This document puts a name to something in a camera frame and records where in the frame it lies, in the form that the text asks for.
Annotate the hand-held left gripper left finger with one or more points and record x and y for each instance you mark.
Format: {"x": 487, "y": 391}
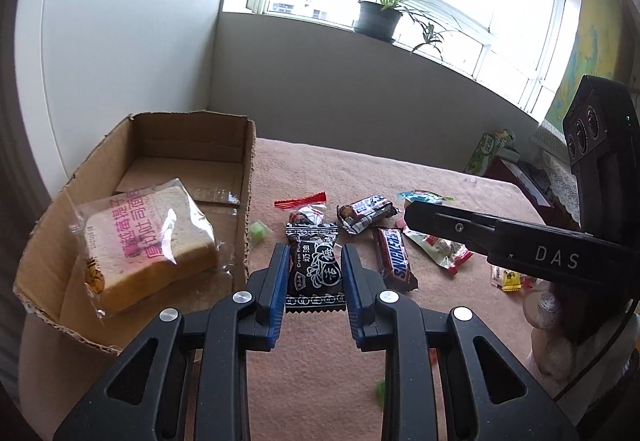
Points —
{"x": 280, "y": 281}

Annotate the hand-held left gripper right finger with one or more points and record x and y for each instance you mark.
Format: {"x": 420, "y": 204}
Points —
{"x": 352, "y": 291}

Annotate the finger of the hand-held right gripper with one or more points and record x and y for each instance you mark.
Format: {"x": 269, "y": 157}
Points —
{"x": 445, "y": 226}

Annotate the red white snack packet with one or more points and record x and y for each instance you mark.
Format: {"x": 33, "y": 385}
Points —
{"x": 442, "y": 252}

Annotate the blue green snack packet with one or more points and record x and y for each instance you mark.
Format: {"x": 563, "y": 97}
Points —
{"x": 422, "y": 197}

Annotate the black candy packet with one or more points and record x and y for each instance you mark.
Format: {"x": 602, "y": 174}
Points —
{"x": 315, "y": 266}

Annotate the brown chocolate bar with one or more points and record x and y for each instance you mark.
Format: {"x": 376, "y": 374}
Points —
{"x": 395, "y": 258}

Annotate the red clear snack packet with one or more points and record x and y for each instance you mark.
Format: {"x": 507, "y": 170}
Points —
{"x": 307, "y": 212}

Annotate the dark snack packet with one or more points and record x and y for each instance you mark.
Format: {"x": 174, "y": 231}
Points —
{"x": 367, "y": 213}

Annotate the yellow snack packet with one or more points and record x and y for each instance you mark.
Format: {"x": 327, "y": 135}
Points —
{"x": 510, "y": 278}

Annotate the brown cardboard box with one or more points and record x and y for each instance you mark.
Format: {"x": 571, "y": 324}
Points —
{"x": 150, "y": 156}

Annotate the person's right hand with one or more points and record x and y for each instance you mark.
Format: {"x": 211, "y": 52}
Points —
{"x": 542, "y": 306}

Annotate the pink wrapped candy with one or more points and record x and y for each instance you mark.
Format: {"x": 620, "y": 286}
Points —
{"x": 400, "y": 222}

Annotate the white lace cloth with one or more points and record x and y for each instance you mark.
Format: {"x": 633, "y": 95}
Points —
{"x": 557, "y": 171}

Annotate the green wrapped candy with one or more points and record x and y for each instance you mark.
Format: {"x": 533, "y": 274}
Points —
{"x": 380, "y": 391}
{"x": 259, "y": 232}

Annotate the dark red cabinet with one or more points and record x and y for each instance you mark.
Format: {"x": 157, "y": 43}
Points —
{"x": 520, "y": 183}

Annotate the green carton box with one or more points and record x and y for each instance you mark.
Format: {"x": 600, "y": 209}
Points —
{"x": 487, "y": 153}

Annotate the packaged bread slice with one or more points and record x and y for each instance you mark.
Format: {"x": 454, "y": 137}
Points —
{"x": 150, "y": 251}

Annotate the potted spider plant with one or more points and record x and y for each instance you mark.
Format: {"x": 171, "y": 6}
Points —
{"x": 377, "y": 18}

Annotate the white cabinet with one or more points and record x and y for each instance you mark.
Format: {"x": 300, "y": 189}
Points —
{"x": 125, "y": 21}

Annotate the wall map poster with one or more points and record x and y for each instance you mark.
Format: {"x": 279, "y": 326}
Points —
{"x": 590, "y": 51}

